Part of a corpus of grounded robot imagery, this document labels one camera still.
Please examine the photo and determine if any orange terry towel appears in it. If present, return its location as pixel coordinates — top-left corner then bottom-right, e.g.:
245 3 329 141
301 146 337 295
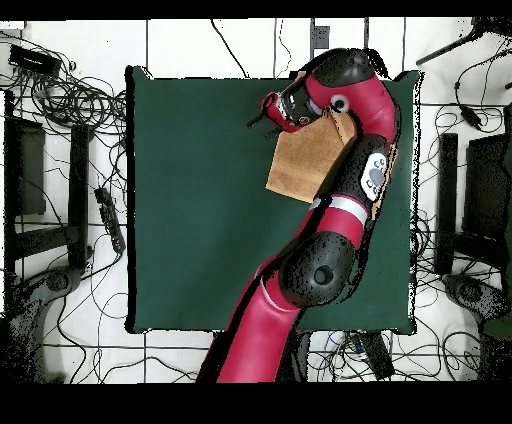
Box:
265 70 398 221

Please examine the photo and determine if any dark green table cloth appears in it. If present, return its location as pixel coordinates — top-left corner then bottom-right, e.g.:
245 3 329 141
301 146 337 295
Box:
125 65 425 335

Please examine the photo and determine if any black power strip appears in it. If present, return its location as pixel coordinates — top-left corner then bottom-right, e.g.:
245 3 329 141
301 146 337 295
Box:
94 186 127 254

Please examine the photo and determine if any black tripod leg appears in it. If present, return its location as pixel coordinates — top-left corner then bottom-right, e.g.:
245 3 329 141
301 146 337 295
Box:
414 16 512 67

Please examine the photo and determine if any black power adapter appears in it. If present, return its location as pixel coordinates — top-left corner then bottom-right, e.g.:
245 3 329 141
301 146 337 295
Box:
458 104 484 132

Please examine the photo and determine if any black electronics box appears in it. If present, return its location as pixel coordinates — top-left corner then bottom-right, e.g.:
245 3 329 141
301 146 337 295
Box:
8 43 62 77

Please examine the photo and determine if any black power brick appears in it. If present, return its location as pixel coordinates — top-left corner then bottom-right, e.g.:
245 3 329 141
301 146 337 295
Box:
356 331 396 381

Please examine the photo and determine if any grey chair base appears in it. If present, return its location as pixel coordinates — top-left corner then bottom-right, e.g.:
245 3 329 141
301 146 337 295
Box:
441 272 511 333
7 265 85 384

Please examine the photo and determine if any green object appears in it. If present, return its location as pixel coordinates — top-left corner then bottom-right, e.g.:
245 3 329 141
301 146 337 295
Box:
480 315 512 342

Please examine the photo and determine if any black floor cable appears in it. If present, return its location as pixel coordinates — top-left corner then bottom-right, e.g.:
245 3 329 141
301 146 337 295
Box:
210 18 251 80

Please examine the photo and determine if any blue and black cable tangle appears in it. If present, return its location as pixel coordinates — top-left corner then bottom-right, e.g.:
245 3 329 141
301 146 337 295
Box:
307 330 401 381

